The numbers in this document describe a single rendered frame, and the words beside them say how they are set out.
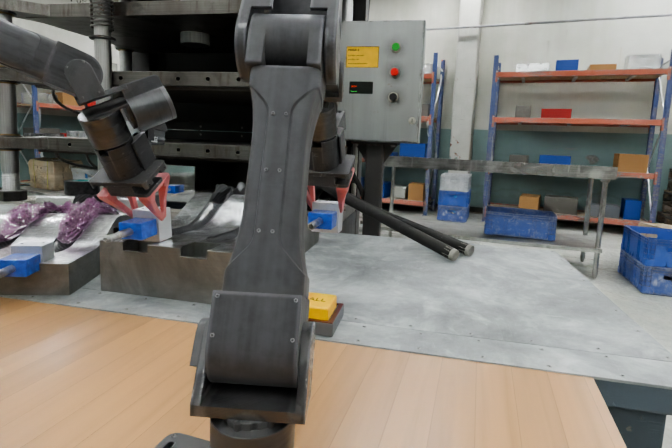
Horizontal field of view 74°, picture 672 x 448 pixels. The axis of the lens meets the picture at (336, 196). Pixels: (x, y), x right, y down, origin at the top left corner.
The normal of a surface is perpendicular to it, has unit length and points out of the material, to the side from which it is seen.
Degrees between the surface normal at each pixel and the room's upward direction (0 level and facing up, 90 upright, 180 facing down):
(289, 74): 66
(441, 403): 0
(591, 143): 90
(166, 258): 90
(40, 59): 93
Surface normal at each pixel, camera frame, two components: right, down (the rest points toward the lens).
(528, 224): -0.33, 0.15
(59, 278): 0.08, 0.13
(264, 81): -0.04, -0.29
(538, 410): 0.04, -0.99
